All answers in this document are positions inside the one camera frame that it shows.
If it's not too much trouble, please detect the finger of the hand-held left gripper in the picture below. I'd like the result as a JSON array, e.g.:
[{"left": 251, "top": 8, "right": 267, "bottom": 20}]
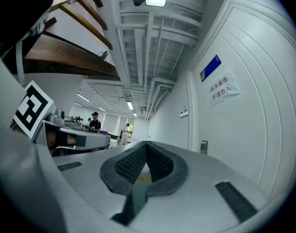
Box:
[{"left": 74, "top": 129, "right": 112, "bottom": 151}]

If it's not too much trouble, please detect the person's left hand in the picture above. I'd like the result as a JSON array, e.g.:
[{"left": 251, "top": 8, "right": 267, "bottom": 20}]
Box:
[{"left": 46, "top": 129, "right": 77, "bottom": 149}]

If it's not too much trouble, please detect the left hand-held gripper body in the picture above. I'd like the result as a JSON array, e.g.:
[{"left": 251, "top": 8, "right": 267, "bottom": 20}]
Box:
[{"left": 10, "top": 80, "right": 77, "bottom": 156}]

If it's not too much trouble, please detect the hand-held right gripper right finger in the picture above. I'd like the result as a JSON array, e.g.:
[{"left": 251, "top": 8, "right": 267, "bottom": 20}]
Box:
[{"left": 127, "top": 141, "right": 269, "bottom": 231}]

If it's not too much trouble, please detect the wooden stair railing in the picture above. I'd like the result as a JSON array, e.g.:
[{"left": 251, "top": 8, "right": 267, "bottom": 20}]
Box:
[{"left": 23, "top": 0, "right": 121, "bottom": 82}]

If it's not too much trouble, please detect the blue wall plate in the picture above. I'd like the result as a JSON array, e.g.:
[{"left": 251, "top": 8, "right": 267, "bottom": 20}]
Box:
[{"left": 199, "top": 54, "right": 223, "bottom": 83}]

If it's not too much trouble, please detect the white paper wall sign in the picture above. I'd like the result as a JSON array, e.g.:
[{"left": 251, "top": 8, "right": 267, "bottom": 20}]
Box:
[{"left": 206, "top": 68, "right": 241, "bottom": 108}]

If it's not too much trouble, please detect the person's black shirt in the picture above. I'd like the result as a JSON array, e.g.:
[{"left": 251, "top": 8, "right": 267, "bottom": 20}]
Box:
[{"left": 0, "top": 0, "right": 61, "bottom": 75}]

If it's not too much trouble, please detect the white ceiling pipe bundle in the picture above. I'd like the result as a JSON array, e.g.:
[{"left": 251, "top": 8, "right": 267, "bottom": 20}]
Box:
[{"left": 144, "top": 76, "right": 175, "bottom": 121}]

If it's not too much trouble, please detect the white harness strap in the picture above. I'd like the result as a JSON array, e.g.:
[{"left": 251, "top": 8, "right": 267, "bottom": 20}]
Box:
[{"left": 15, "top": 18, "right": 47, "bottom": 86}]

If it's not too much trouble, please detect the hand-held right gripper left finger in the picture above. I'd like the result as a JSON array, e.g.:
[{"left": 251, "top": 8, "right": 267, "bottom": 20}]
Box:
[{"left": 52, "top": 141, "right": 148, "bottom": 220}]

